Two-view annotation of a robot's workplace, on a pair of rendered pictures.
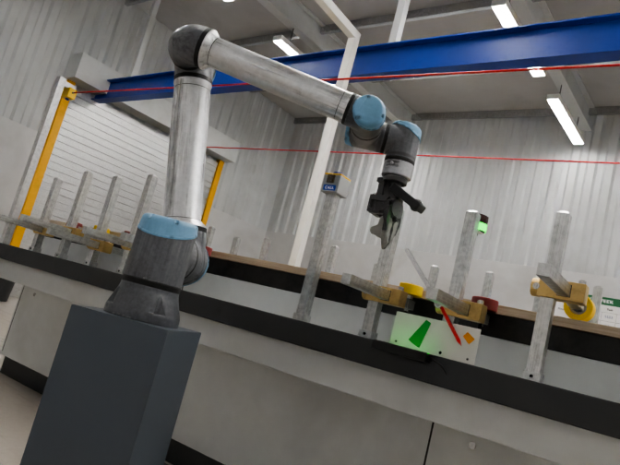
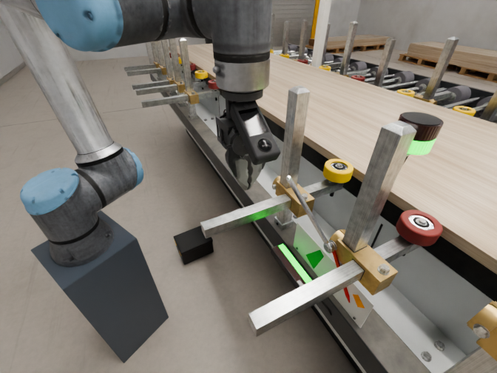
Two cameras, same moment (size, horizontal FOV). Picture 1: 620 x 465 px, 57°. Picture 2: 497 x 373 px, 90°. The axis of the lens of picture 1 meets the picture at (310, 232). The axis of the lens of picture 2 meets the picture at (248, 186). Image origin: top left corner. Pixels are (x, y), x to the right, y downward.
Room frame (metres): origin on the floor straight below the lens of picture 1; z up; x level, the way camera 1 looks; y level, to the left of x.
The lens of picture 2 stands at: (1.23, -0.41, 1.29)
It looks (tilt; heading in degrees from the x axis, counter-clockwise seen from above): 37 degrees down; 27
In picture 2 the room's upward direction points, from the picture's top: straight up
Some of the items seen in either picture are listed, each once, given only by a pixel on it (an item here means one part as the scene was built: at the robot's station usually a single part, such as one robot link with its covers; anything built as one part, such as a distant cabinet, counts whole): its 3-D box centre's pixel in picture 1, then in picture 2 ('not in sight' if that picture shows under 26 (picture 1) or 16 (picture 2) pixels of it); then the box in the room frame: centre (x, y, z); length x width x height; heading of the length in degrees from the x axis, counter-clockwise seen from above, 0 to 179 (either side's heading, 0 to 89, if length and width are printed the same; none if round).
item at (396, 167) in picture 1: (397, 172); (240, 74); (1.62, -0.20, 1.19); 0.10 x 0.09 x 0.05; 145
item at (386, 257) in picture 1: (381, 278); (288, 175); (1.79, -0.26, 0.89); 0.04 x 0.04 x 0.48; 54
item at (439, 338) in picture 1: (433, 337); (325, 269); (1.65, -0.42, 0.75); 0.26 x 0.01 x 0.10; 54
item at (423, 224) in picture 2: (482, 315); (411, 237); (1.74, -0.57, 0.85); 0.08 x 0.08 x 0.11
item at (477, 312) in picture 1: (460, 309); (359, 257); (1.64, -0.48, 0.85); 0.14 x 0.06 x 0.05; 54
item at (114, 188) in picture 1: (103, 223); (168, 65); (2.68, 0.95, 0.91); 0.04 x 0.04 x 0.48; 54
